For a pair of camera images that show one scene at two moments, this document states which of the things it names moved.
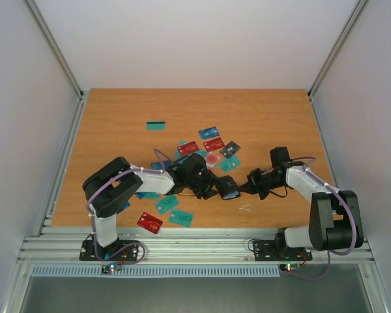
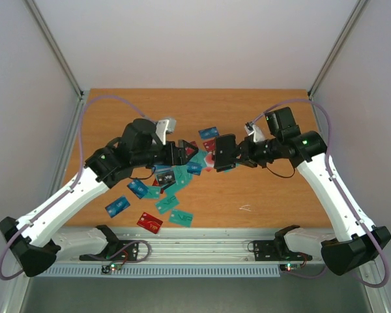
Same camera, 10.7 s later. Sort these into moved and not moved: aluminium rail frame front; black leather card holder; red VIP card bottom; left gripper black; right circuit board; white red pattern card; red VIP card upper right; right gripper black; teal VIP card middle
Moved: black leather card holder; right gripper black; left gripper black
Not moved: aluminium rail frame front; red VIP card upper right; right circuit board; white red pattern card; red VIP card bottom; teal VIP card middle
